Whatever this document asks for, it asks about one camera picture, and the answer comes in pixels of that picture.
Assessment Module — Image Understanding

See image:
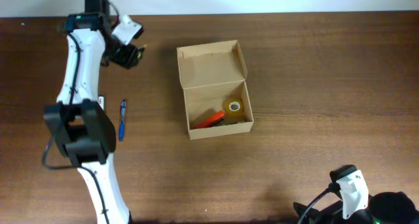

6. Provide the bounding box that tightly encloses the yellow correction tape dispenser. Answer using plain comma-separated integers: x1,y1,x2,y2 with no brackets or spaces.
137,44,147,60

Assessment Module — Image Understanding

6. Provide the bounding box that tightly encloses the brown cardboard box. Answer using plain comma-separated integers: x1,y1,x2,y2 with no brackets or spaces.
177,40,254,140

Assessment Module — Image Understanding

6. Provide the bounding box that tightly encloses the yellow tape roll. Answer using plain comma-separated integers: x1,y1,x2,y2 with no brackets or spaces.
225,98,244,117

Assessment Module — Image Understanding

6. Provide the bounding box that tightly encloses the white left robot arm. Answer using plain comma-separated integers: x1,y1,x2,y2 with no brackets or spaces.
41,12,145,223

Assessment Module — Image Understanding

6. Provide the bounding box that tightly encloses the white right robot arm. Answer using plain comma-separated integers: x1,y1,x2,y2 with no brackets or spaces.
293,164,418,224

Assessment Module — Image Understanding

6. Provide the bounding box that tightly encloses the blue white marker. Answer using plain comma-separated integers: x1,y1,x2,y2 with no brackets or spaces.
98,95,105,110

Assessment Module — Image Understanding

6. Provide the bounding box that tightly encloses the blue pen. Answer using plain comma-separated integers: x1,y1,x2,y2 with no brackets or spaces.
118,99,126,142

